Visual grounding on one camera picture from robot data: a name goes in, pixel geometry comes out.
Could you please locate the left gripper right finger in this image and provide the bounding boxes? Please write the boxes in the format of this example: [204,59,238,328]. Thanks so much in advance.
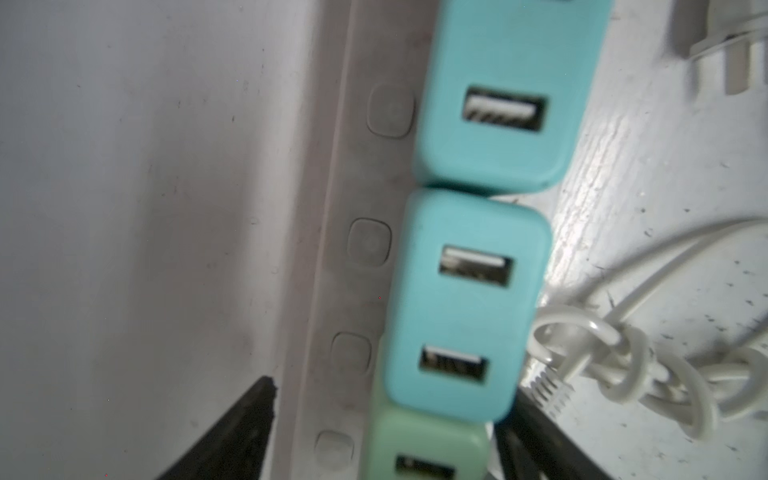
[493,389,611,480]

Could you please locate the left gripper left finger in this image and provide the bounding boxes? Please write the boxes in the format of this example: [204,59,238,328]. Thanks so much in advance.
[159,376,277,480]

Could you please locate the green plug adapter low cluster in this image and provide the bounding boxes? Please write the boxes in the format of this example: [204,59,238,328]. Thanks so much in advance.
[359,359,492,480]

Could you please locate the teal plug adapter cluster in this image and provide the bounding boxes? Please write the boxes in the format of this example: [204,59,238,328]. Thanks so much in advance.
[383,189,552,423]

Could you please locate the white multicolour power strip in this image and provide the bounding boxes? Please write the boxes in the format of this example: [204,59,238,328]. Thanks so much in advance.
[267,1,438,479]

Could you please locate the white cube socket cable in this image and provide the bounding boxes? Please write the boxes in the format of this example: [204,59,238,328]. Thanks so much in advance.
[520,217,768,442]

